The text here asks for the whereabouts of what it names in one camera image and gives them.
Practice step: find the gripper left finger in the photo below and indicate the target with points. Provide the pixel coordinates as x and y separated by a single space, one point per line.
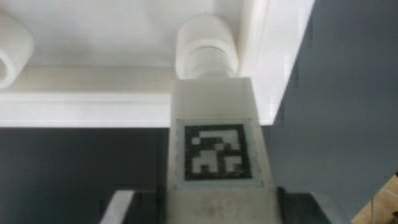
134 207

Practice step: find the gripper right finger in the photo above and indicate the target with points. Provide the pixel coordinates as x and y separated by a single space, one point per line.
309 208

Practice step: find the white leg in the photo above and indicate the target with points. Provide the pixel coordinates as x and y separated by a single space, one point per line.
222 191

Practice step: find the white square tabletop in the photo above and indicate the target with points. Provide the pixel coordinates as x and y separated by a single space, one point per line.
127 63

